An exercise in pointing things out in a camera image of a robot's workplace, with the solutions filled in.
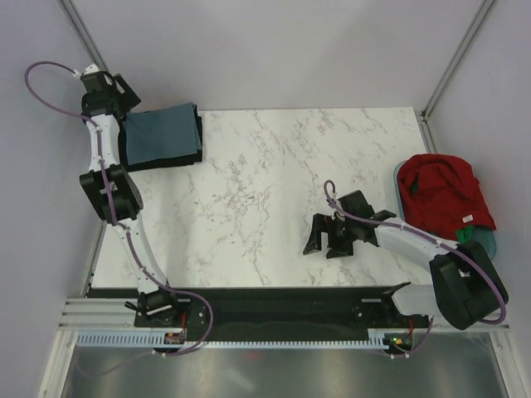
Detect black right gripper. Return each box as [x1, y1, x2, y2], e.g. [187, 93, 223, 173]
[303, 213, 357, 259]

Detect blue-grey t-shirt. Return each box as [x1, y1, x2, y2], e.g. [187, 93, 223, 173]
[123, 102, 200, 166]

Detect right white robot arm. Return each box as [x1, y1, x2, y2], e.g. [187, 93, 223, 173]
[303, 191, 509, 330]

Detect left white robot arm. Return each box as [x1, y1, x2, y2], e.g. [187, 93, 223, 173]
[80, 65, 189, 330]

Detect folded black t-shirt stack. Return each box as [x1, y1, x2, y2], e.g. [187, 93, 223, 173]
[118, 115, 204, 173]

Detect red t-shirt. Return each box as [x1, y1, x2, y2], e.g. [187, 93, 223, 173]
[397, 153, 496, 242]

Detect green t-shirt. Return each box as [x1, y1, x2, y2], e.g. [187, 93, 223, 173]
[402, 180, 475, 243]

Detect teal plastic basket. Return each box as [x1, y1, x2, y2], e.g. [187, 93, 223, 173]
[393, 161, 497, 259]

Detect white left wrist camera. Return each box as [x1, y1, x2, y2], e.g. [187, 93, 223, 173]
[72, 64, 100, 79]

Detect left aluminium frame post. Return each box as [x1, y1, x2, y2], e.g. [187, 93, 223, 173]
[57, 0, 117, 79]

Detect aluminium frame post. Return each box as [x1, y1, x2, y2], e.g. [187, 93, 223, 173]
[57, 0, 117, 79]
[421, 0, 499, 119]

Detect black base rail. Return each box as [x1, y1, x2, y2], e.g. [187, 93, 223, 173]
[132, 285, 482, 343]

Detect right aluminium frame post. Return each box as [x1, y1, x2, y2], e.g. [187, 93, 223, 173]
[421, 0, 499, 119]

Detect aluminium front frame profile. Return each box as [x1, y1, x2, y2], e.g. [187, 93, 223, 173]
[58, 298, 135, 331]

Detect white slotted cable duct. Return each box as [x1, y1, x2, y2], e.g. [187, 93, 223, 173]
[76, 331, 408, 350]

